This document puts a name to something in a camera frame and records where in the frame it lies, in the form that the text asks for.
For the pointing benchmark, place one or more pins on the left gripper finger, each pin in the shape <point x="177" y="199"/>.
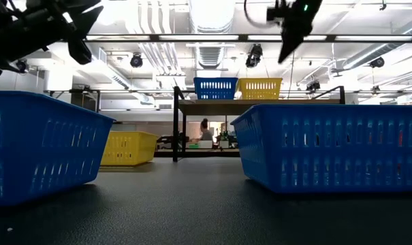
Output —
<point x="90" y="20"/>
<point x="80" y="49"/>

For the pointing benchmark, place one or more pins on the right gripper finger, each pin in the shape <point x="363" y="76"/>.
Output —
<point x="292" y="42"/>

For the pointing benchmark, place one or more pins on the blue basket with printed bottom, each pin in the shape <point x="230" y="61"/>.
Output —
<point x="328" y="114"/>

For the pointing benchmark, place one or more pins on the blue plastic slotted basket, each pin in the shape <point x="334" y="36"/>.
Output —
<point x="21" y="112"/>
<point x="216" y="80"/>

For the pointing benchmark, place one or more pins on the black overhead light bar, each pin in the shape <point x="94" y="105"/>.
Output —
<point x="154" y="37"/>

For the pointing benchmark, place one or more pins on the person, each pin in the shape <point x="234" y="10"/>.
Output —
<point x="205" y="134"/>

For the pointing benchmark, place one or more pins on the black background table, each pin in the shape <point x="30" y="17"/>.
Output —
<point x="205" y="154"/>

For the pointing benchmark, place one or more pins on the black table mat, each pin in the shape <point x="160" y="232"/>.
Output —
<point x="205" y="211"/>

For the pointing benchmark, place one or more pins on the black ceiling camera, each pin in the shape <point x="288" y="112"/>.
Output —
<point x="136" y="60"/>
<point x="254" y="56"/>
<point x="377" y="62"/>
<point x="21" y="66"/>

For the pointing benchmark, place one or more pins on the distant black frame rail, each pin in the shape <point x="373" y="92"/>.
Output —
<point x="130" y="91"/>

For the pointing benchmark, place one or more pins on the large round ventilation duct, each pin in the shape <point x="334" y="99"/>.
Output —
<point x="212" y="15"/>

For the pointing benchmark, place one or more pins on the ribbed ventilation duct section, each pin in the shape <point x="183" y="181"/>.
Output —
<point x="209" y="56"/>

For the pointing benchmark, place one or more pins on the wooden shelf with black frame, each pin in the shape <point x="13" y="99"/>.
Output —
<point x="226" y="109"/>

